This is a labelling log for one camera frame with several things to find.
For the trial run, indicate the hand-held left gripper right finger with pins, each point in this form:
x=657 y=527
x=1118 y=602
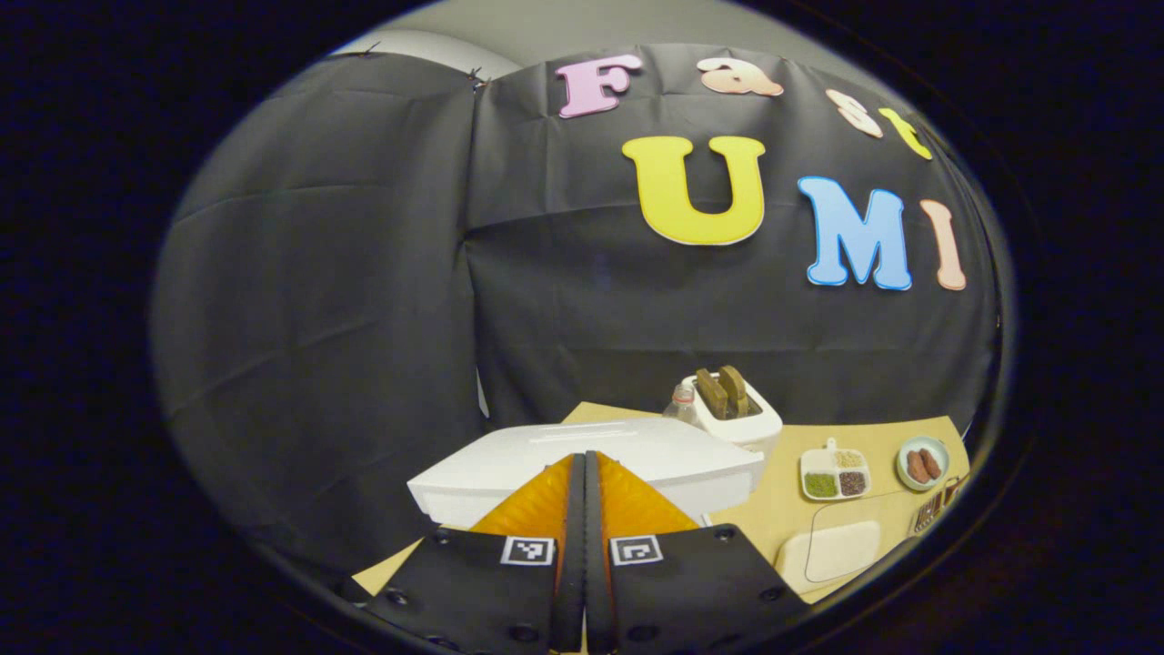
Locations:
x=597 y=564

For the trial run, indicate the dark brown beans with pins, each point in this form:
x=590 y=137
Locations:
x=852 y=483

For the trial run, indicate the red-brown meat piece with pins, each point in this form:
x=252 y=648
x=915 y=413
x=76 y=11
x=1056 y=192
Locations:
x=918 y=468
x=931 y=462

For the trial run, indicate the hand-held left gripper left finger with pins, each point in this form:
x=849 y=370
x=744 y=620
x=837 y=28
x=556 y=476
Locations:
x=571 y=564

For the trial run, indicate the pale green plate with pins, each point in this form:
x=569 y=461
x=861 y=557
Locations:
x=905 y=473

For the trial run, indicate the green mung beans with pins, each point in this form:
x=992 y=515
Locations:
x=820 y=485

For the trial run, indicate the clear plastic rice container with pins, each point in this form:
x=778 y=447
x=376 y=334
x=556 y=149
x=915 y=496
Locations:
x=841 y=550

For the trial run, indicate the clear plastic water bottle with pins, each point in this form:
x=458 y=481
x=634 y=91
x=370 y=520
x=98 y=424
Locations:
x=680 y=408

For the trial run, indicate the pale beans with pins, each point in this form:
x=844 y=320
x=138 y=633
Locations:
x=849 y=459

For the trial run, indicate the white divided dish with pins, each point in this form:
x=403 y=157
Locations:
x=818 y=462

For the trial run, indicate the white rice cooker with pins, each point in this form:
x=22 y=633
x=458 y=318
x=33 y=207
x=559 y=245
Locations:
x=655 y=455

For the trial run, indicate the white toaster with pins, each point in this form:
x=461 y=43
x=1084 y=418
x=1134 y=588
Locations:
x=750 y=428

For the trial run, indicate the brown toast slice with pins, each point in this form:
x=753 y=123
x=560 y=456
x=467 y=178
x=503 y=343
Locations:
x=735 y=389
x=711 y=393

